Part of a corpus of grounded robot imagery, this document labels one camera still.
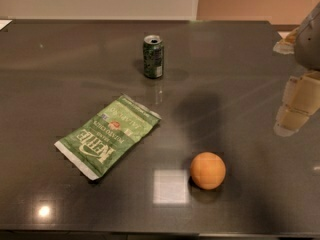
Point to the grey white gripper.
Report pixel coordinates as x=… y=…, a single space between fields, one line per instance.
x=310 y=45

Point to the green jalapeno chip bag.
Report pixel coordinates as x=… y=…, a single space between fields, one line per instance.
x=97 y=145

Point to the green soda can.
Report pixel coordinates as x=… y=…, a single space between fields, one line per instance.
x=153 y=55

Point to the orange fruit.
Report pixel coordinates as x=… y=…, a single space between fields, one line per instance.
x=207 y=170

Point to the white paper sheet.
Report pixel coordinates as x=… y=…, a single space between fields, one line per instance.
x=4 y=24

